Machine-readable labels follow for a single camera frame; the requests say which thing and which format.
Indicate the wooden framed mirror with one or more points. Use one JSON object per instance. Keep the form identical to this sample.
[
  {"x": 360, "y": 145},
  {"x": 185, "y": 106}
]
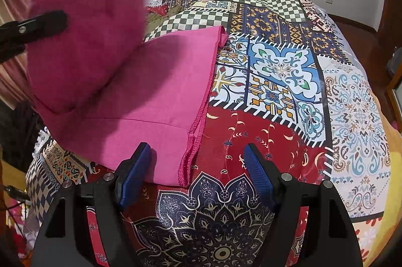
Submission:
[{"x": 393, "y": 90}]

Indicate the olive khaki garment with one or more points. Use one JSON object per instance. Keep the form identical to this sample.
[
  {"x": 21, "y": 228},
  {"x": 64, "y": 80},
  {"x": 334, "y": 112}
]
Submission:
[{"x": 157, "y": 15}]

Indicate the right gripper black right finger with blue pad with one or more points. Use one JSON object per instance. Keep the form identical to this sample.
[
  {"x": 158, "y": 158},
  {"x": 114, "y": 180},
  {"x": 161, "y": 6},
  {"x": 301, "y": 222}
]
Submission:
[{"x": 330, "y": 238}]

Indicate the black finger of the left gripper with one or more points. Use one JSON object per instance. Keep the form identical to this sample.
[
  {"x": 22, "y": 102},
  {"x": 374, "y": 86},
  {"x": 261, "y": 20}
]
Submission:
[{"x": 15, "y": 35}]

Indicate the patchwork patterned bedspread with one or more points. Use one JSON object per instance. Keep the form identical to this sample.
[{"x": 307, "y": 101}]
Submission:
[{"x": 286, "y": 81}]

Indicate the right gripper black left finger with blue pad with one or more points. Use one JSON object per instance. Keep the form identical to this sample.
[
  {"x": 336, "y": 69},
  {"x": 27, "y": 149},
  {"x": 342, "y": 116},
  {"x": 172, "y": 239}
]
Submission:
[{"x": 64, "y": 237}]

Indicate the pink pants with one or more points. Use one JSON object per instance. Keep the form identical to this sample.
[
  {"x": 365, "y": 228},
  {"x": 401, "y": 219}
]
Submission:
[{"x": 101, "y": 89}]

